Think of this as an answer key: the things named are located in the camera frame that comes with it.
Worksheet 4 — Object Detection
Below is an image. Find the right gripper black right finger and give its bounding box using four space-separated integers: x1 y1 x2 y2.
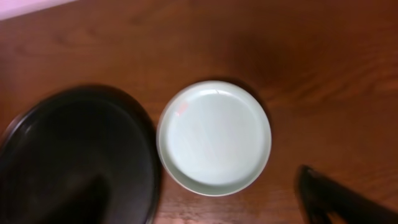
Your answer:
295 165 397 224

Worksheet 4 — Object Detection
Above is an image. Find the round black tray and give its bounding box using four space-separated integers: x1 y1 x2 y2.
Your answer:
1 85 161 223

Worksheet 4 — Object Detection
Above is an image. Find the light blue plate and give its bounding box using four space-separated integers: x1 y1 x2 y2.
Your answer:
156 80 272 197

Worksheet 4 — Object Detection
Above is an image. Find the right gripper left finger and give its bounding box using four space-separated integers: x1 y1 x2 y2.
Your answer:
37 174 111 224

